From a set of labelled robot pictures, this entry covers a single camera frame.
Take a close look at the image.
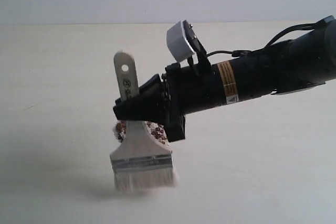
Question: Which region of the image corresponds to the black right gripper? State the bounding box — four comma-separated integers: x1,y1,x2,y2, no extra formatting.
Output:
113,63,218,142

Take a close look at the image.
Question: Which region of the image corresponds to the pile of brown pellets and rice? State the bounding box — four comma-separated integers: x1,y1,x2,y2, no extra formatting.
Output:
113,121,169,145

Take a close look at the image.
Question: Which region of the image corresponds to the wooden paint brush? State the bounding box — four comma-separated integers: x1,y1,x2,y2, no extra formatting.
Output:
110,51,178,192

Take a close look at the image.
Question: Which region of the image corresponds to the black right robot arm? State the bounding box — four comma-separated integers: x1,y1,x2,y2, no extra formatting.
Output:
113,16,335,142

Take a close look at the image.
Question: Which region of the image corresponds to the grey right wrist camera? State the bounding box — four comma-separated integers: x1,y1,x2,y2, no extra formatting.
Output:
166,19,201,63

